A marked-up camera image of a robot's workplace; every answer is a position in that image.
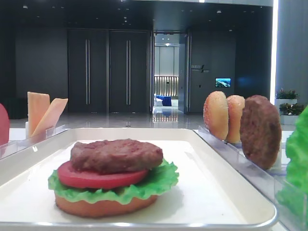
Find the cheese slice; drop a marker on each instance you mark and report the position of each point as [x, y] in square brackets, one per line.
[38, 103]
[51, 116]

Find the meat patty on tray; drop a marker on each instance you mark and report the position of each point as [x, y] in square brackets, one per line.
[106, 156]

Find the lettuce leaf on tray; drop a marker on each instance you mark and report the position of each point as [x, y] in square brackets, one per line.
[158, 181]

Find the tomato slice on tray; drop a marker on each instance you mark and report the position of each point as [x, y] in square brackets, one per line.
[93, 180]

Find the upright meat patty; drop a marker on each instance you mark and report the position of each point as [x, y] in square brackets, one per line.
[260, 131]

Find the upright cheese slice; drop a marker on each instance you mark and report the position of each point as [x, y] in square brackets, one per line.
[38, 103]

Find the upright tomato slice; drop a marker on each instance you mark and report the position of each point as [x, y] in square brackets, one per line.
[4, 126]

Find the upright lettuce leaf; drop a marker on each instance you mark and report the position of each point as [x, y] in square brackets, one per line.
[297, 150]

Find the clear lettuce holder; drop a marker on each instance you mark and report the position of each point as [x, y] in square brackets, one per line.
[292, 204]

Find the blue sofa in hallway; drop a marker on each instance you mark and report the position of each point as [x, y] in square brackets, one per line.
[163, 100]

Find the sesame bun outer half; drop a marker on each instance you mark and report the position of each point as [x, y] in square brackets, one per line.
[215, 114]

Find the sesame bun half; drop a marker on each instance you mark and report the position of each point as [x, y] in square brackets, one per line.
[236, 104]
[215, 114]

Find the right dark door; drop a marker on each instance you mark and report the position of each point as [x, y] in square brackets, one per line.
[128, 67]

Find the dark door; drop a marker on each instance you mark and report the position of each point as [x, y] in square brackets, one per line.
[128, 67]
[87, 71]

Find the sesame bun inner half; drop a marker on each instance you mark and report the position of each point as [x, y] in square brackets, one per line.
[236, 104]

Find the left dark door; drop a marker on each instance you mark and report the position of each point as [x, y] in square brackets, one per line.
[87, 71]

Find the white rectangular tray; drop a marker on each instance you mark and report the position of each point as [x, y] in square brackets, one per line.
[210, 195]

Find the bottom bun on tray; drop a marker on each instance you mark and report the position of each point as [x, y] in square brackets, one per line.
[102, 208]

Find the lower potted plant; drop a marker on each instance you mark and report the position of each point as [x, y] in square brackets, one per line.
[290, 113]

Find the potted plant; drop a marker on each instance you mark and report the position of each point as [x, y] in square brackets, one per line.
[282, 96]
[290, 113]

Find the clear patty holder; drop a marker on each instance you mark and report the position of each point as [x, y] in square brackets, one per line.
[280, 165]

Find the upper potted plant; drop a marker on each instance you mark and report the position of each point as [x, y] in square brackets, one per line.
[282, 96]

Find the wall display screen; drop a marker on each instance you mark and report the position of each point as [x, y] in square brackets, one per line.
[222, 82]

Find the clear right long rail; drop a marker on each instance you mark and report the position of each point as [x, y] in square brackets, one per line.
[233, 154]

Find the clear long rail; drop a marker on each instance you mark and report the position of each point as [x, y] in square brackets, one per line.
[14, 146]
[233, 154]

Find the clear left long rail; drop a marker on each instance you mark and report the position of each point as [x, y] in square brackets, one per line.
[14, 146]

